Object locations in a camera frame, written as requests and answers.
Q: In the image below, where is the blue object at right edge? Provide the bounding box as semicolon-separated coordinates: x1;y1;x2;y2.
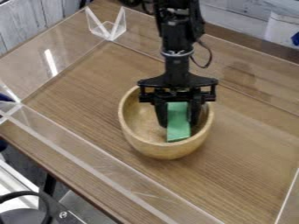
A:
291;32;299;46

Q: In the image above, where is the black chair at corner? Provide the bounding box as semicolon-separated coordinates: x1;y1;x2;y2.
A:
0;191;86;224

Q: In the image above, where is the black table leg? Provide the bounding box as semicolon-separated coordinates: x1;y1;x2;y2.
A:
42;174;57;196

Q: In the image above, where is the brown wooden bowl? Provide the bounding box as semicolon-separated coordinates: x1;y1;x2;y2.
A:
117;86;215;160

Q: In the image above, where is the white container in background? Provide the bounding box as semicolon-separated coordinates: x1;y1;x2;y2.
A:
264;11;299;50

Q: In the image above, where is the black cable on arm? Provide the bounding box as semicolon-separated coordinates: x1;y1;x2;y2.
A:
189;38;213;70

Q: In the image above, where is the green rectangular block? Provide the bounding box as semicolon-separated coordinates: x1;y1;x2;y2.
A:
167;101;191;143

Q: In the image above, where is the clear acrylic enclosure wall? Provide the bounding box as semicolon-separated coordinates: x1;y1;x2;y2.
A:
0;10;299;224

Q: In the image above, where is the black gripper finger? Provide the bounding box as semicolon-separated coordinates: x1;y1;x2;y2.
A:
153;98;168;128
188;94;205;126

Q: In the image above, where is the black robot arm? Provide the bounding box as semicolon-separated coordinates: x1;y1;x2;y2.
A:
137;0;219;128

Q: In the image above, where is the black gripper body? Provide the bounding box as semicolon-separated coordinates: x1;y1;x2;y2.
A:
136;51;219;105

